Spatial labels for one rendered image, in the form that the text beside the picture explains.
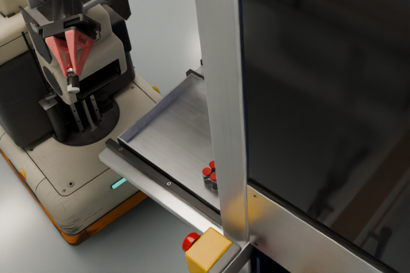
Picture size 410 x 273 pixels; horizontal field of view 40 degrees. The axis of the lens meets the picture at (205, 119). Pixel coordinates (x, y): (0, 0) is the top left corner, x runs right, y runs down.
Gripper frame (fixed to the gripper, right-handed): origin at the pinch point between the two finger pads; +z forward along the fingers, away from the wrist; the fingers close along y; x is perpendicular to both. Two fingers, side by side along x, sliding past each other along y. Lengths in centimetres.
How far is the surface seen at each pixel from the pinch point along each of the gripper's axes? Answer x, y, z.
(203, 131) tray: 39.0, 8.7, 7.1
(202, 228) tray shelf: 27.3, 10.6, 30.0
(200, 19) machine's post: -25.8, 36.0, 8.6
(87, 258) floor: 101, -69, 32
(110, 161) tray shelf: 28.8, -11.3, 11.8
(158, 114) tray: 38.1, -2.3, 0.9
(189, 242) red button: 11.1, 14.6, 32.8
